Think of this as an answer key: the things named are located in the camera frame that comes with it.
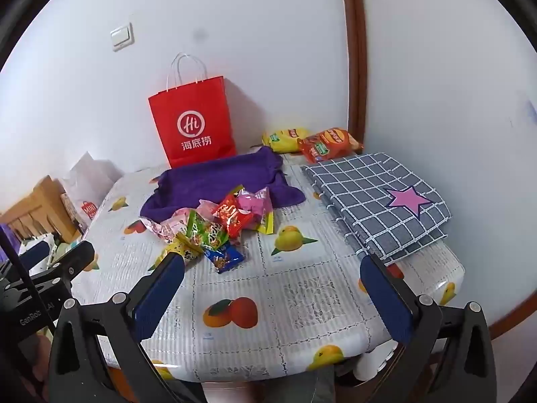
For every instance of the magenta snack packet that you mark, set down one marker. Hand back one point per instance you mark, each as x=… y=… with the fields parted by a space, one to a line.
x=256 y=205

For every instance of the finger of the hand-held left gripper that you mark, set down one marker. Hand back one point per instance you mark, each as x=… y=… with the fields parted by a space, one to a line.
x=35 y=252
x=63 y=265

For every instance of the purple towel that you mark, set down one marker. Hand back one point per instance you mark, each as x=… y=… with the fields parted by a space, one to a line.
x=218 y=176

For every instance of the small red snack packet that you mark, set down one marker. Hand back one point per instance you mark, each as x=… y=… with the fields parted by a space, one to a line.
x=230 y=216

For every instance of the fruit print tablecloth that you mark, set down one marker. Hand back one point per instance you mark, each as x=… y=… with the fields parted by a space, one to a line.
x=293 y=285

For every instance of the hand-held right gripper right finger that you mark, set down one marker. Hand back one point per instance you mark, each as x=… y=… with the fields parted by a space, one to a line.
x=386 y=302

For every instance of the white light switch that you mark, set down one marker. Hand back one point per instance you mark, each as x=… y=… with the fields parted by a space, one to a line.
x=122 y=37

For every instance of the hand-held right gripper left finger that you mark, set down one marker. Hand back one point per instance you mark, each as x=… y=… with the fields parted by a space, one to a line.
x=161 y=294

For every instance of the brown wooden door frame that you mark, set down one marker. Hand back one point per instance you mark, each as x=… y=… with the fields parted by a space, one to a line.
x=355 y=50

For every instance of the wooden furniture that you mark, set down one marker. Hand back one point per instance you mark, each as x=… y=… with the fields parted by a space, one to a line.
x=33 y=205

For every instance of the red paper bag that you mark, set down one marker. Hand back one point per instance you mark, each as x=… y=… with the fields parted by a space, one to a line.
x=197 y=121

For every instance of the green snack packet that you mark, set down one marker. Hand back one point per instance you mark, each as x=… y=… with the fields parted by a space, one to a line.
x=206 y=231

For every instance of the white pink lychee packet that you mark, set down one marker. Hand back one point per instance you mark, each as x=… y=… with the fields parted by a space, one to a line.
x=165 y=226

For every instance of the orange chips bag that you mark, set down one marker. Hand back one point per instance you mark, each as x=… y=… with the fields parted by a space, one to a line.
x=331 y=145

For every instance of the white paper bag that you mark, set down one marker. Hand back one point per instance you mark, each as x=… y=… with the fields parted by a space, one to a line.
x=90 y=184

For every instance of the yellow rice cracker packet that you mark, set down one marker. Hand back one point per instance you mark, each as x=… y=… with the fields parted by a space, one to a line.
x=184 y=252

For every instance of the grey checked cloth pink star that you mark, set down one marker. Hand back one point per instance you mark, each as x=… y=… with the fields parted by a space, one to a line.
x=369 y=201

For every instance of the blue snack packet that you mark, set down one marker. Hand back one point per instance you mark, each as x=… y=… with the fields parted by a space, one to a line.
x=224 y=259

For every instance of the light pink snack packet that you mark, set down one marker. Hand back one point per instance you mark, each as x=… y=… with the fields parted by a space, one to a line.
x=206 y=208

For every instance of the yellow chips bag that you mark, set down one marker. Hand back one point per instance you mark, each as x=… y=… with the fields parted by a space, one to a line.
x=283 y=140

